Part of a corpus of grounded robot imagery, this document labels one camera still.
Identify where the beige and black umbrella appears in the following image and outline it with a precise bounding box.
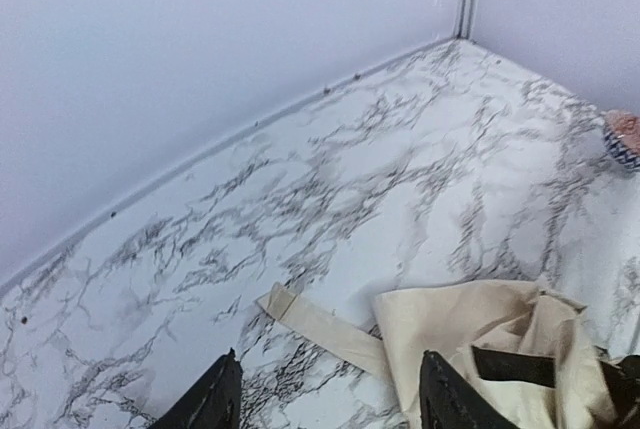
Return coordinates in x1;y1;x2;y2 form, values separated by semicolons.
259;280;639;428

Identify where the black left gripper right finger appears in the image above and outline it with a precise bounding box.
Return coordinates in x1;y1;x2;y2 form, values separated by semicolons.
419;350;517;429

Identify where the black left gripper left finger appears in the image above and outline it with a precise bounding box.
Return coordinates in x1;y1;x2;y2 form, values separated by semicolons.
149;348;243;429

